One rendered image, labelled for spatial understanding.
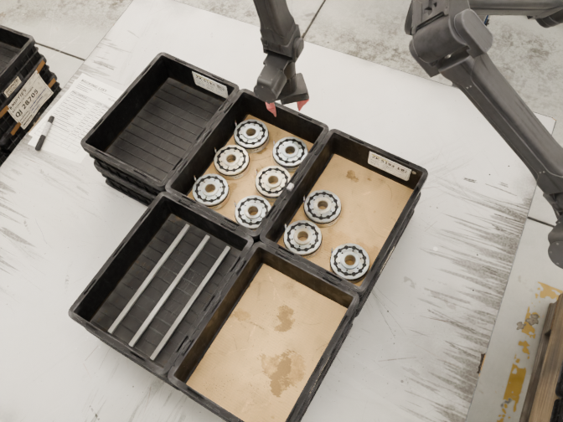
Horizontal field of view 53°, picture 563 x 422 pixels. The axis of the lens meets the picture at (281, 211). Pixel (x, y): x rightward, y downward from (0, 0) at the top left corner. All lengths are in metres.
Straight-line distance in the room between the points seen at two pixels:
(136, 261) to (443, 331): 0.86
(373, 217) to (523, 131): 0.68
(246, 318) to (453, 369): 0.56
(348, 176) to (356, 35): 1.60
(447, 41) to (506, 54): 2.29
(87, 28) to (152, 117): 1.66
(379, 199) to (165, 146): 0.66
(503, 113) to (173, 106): 1.12
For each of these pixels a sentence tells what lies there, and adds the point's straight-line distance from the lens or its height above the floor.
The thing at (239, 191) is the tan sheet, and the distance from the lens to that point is 1.62.
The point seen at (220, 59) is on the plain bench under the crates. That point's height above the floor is 0.70.
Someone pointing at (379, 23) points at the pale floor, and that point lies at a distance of 3.22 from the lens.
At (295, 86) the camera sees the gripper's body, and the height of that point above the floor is 1.17.
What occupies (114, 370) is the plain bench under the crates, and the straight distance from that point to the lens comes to 1.64.
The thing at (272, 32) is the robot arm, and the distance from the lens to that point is 1.21.
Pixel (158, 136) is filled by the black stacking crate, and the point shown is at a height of 0.83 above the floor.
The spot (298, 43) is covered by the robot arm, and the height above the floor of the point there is 1.32.
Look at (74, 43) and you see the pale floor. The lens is 3.37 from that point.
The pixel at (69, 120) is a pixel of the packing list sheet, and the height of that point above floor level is 0.70.
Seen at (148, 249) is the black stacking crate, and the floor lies 0.83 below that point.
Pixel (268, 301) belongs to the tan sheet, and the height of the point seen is 0.83.
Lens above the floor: 2.23
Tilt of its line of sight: 62 degrees down
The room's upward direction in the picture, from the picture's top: 6 degrees counter-clockwise
